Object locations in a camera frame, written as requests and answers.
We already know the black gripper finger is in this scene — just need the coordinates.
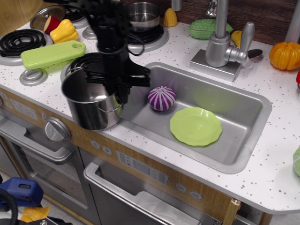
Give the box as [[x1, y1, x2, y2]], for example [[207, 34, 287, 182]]
[[117, 84, 132, 104]]

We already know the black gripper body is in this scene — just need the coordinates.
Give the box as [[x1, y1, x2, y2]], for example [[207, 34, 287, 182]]
[[83, 44, 150, 88]]

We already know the large steel pot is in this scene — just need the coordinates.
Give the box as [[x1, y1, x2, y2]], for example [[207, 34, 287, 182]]
[[61, 69, 123, 130]]

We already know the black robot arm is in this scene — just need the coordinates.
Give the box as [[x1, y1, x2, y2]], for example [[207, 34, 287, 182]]
[[55, 0, 150, 104]]

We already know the steel pot lid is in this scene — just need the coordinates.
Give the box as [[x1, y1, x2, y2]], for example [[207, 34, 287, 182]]
[[30, 5, 66, 30]]

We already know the silver sink basin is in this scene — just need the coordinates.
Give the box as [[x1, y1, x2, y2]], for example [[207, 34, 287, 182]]
[[120, 62, 272, 173]]

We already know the purple white striped ball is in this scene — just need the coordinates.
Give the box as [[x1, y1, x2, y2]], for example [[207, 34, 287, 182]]
[[148, 86, 176, 111]]

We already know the black rear right burner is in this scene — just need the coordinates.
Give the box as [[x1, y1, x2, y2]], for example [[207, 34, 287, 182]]
[[127, 25, 169, 55]]

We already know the silver rear stove knob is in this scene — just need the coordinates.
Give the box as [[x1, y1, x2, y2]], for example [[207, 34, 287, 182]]
[[82, 26, 97, 40]]

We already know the silver stove knob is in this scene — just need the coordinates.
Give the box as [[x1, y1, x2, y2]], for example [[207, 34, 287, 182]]
[[19, 68, 48, 86], [82, 26, 97, 40]]

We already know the small steel saucepan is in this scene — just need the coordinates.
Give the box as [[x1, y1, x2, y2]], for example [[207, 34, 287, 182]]
[[124, 1, 161, 32]]

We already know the yellow toy bell pepper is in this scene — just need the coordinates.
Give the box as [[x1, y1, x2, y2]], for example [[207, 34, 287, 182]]
[[50, 19, 79, 44]]

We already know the black rear left burner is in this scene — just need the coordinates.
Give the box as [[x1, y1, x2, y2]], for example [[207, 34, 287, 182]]
[[63, 5, 89, 29]]

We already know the yellow toy corn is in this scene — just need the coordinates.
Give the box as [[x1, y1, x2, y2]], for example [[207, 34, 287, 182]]
[[163, 8, 178, 27]]

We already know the silver oven dial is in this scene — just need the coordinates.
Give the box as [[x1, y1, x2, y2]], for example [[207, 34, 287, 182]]
[[44, 117, 71, 142]]

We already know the green plastic cutting board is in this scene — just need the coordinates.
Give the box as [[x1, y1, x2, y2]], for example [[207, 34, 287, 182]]
[[21, 40, 86, 70]]

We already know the green plastic plate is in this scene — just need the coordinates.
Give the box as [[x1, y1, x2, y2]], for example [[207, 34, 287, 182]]
[[170, 107, 222, 146]]

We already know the red toy apple half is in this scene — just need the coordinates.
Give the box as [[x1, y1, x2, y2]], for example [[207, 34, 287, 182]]
[[43, 15, 61, 34]]

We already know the green toy bitter gourd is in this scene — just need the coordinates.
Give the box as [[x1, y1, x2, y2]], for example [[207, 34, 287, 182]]
[[187, 19, 233, 39]]

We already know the silver toy faucet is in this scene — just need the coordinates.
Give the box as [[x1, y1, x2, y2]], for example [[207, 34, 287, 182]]
[[189, 0, 255, 82]]

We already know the black left front burner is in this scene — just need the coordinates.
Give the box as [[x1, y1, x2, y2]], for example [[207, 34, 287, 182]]
[[0, 29, 53, 66]]

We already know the blue clamp tool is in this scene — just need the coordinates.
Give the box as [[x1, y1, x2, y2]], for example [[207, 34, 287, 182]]
[[0, 177, 44, 207]]

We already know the orange toy pumpkin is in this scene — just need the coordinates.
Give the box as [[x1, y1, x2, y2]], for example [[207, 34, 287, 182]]
[[270, 42, 300, 70]]

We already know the red toy at edge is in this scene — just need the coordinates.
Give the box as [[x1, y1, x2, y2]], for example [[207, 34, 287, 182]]
[[296, 71, 300, 90]]

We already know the green toy cabbage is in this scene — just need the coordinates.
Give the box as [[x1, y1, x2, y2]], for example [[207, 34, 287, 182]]
[[292, 148, 300, 176]]

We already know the dishwasher door with handle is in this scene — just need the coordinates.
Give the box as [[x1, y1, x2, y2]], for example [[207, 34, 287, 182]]
[[83, 162, 222, 225]]

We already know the oven door with handle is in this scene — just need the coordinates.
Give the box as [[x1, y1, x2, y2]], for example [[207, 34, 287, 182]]
[[0, 110, 99, 225]]

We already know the black cable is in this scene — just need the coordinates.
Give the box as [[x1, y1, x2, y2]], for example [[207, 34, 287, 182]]
[[0, 188, 19, 225]]

